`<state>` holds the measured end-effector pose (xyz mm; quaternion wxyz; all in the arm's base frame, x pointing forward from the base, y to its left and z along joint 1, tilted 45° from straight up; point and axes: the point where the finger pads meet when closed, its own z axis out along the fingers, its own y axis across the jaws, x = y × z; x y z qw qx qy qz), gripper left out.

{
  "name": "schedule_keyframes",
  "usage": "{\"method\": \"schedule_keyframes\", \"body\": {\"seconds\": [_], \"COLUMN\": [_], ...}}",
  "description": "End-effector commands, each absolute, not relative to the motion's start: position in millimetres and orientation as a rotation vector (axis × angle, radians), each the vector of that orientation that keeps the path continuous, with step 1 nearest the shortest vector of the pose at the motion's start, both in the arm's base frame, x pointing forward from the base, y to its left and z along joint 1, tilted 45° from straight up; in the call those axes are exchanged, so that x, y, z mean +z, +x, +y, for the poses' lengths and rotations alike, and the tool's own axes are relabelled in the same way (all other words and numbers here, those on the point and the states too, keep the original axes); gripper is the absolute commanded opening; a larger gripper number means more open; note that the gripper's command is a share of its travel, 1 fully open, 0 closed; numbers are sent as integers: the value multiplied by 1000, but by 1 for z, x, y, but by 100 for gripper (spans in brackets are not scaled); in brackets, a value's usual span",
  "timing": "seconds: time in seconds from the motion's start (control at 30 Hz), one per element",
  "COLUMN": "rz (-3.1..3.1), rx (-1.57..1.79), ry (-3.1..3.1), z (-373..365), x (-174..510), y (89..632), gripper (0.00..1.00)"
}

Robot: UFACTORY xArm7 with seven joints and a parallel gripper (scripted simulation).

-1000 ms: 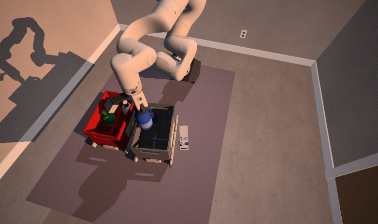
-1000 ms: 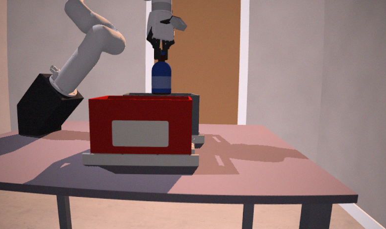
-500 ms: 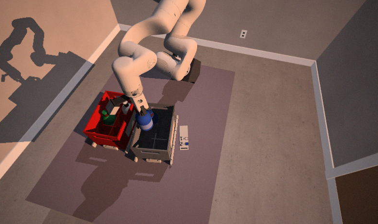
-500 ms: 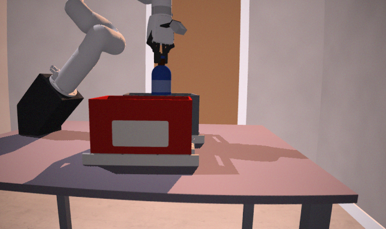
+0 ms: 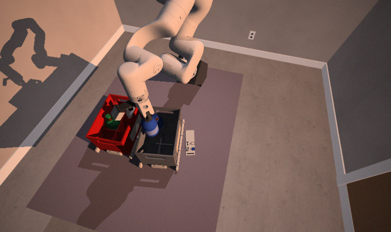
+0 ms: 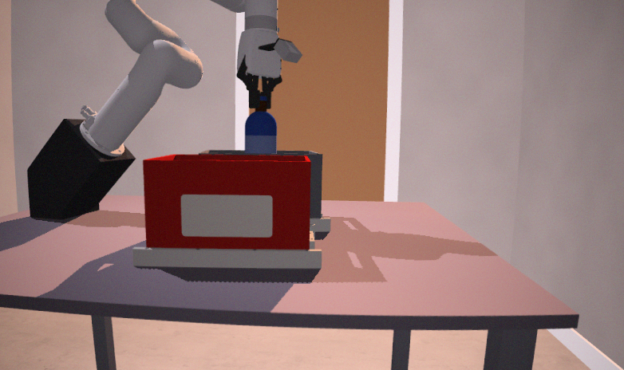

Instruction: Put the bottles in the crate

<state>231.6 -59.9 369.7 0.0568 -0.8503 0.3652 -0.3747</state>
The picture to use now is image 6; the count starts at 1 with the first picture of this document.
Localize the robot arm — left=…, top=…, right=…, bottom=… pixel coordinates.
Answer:
left=80, top=0, right=302, bottom=156

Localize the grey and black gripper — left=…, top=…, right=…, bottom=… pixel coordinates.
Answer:
left=236, top=28, right=282, bottom=109

